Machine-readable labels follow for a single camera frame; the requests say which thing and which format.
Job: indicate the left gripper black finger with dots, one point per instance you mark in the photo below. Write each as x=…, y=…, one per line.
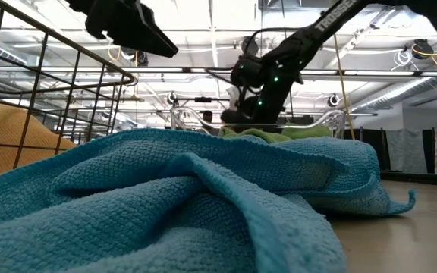
x=146, y=38

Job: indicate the green microfiber towel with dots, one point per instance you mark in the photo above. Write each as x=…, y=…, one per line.
x=305, y=132
x=249, y=133

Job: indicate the blue microfiber towel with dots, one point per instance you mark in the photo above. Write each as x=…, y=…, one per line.
x=165, y=212

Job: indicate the orange microfiber towel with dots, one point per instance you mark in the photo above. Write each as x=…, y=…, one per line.
x=6, y=144

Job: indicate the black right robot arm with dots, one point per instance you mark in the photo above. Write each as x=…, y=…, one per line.
x=317, y=34

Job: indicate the small black ceiling reel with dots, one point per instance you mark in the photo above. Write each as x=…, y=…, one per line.
x=171, y=98
x=333, y=101

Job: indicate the clear plastic bin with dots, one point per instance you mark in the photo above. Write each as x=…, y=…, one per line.
x=336, y=119

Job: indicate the black room partition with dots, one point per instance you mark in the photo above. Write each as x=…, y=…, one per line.
x=370, y=148

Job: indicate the grey hanging sheet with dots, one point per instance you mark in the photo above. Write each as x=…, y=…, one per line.
x=404, y=148

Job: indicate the long ceiling light rail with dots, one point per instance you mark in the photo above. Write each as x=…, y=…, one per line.
x=374, y=72

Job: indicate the silver ventilation duct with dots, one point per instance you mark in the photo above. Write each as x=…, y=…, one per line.
x=404, y=89

